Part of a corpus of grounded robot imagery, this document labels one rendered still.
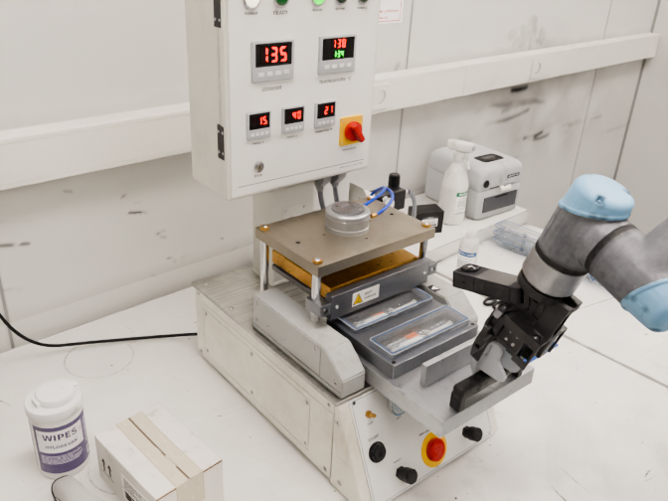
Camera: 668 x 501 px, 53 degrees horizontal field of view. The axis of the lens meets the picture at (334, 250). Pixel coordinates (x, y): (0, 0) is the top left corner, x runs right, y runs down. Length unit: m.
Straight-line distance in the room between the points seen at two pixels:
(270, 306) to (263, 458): 0.27
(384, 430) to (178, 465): 0.33
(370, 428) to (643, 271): 0.51
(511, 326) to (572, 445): 0.47
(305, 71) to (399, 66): 0.85
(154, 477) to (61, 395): 0.21
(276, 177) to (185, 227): 0.51
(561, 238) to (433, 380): 0.33
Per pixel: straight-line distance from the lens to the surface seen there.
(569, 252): 0.85
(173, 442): 1.13
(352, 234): 1.14
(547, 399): 1.44
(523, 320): 0.94
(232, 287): 1.34
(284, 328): 1.12
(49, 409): 1.16
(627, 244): 0.81
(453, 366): 1.07
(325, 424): 1.11
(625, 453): 1.38
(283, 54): 1.15
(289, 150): 1.21
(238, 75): 1.11
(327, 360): 1.05
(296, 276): 1.16
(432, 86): 2.08
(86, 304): 1.62
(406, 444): 1.16
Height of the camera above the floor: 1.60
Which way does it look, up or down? 27 degrees down
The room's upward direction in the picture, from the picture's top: 3 degrees clockwise
